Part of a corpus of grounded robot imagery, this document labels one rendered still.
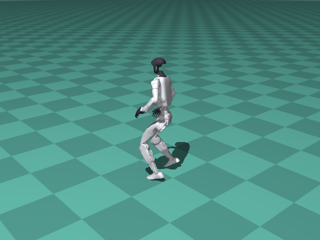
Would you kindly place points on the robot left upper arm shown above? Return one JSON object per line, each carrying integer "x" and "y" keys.
{"x": 155, "y": 84}

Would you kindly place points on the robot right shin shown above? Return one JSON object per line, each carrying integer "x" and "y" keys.
{"x": 161, "y": 146}

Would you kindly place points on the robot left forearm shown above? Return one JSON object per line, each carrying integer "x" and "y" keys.
{"x": 148, "y": 106}

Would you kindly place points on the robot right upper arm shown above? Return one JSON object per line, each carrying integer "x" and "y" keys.
{"x": 172, "y": 89}

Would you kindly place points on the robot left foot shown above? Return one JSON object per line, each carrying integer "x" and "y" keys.
{"x": 158, "y": 175}

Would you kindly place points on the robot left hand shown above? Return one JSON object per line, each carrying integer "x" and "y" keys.
{"x": 138, "y": 112}

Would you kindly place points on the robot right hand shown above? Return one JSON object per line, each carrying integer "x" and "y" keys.
{"x": 156, "y": 112}

